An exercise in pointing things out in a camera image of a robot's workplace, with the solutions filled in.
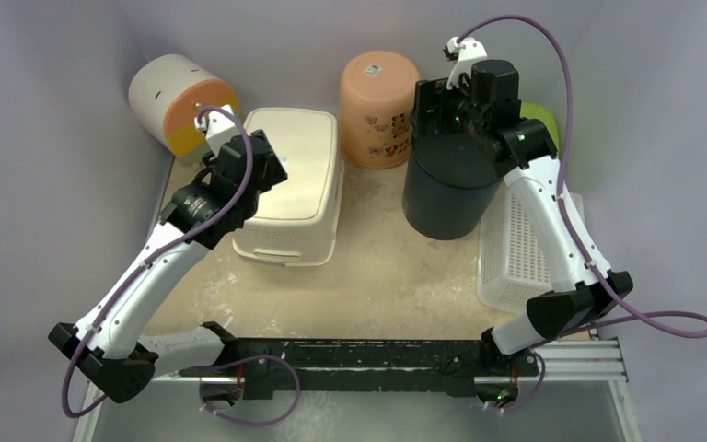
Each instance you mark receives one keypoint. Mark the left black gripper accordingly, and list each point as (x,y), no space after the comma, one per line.
(273,175)

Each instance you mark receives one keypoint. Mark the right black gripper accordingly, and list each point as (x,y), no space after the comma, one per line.
(429,104)

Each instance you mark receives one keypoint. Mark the cream plastic storage basket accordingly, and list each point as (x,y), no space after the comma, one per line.
(297,220)

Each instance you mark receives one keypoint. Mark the large orange plastic bucket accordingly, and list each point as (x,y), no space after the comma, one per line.
(376,100)

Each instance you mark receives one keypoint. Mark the tall black cylindrical bin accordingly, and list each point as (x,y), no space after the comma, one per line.
(448,186)

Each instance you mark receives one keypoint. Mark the green plastic tub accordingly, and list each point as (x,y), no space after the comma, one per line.
(535,111)

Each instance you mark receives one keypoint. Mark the green white perforated basket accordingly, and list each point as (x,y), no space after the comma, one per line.
(511,265)

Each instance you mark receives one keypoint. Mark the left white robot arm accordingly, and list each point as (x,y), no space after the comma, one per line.
(109,345)

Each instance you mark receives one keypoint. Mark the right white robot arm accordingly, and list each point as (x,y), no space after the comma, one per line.
(584,288)

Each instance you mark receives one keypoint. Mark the white orange cylindrical container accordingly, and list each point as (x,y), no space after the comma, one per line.
(167,94)

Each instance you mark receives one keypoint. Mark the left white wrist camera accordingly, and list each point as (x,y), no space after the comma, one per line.
(219,125)

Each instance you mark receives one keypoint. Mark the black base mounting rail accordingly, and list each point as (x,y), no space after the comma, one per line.
(458,368)

